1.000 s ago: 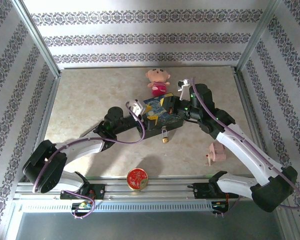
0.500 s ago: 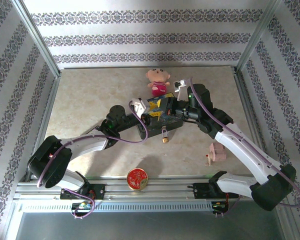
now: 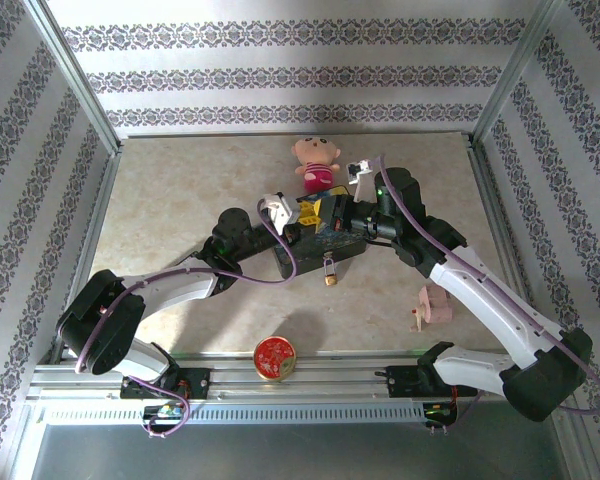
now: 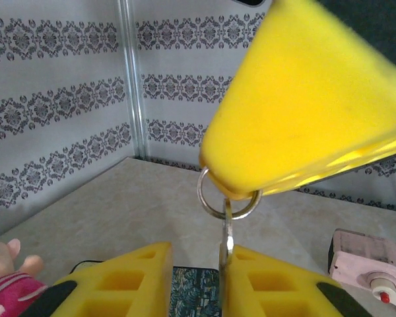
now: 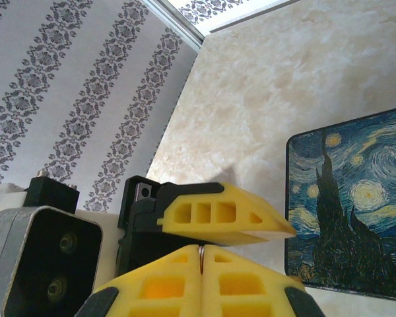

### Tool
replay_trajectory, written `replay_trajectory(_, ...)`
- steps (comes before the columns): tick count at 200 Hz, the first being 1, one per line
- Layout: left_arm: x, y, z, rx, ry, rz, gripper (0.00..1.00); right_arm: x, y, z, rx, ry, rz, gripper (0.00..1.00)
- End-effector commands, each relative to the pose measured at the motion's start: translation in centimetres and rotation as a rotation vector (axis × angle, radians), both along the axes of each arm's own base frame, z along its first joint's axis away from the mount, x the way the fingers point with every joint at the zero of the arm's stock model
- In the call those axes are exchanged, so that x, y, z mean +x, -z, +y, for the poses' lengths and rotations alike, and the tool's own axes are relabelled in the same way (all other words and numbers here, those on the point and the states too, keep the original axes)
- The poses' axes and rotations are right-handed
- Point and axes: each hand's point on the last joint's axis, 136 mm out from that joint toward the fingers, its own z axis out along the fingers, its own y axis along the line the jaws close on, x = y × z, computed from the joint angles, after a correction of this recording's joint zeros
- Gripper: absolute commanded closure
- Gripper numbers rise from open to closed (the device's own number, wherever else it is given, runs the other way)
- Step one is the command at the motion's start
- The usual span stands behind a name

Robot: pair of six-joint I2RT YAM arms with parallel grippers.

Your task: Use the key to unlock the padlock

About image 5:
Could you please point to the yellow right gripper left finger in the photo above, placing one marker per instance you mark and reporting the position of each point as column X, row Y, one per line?
column 158, row 290

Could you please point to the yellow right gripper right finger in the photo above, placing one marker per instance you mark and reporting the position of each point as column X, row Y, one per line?
column 247, row 290

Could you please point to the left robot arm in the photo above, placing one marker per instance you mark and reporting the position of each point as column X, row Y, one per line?
column 109, row 244

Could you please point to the starry night print box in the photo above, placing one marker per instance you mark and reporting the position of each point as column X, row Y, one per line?
column 349, row 198

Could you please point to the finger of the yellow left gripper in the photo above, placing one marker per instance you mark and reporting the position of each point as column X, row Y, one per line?
column 237, row 211

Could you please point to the thin aluminium table edge rail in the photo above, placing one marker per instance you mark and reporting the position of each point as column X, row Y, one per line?
column 247, row 18

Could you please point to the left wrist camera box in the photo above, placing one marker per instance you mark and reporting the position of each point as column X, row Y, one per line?
column 36, row 264

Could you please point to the aluminium frame post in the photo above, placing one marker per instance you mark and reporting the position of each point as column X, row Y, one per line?
column 175, row 20

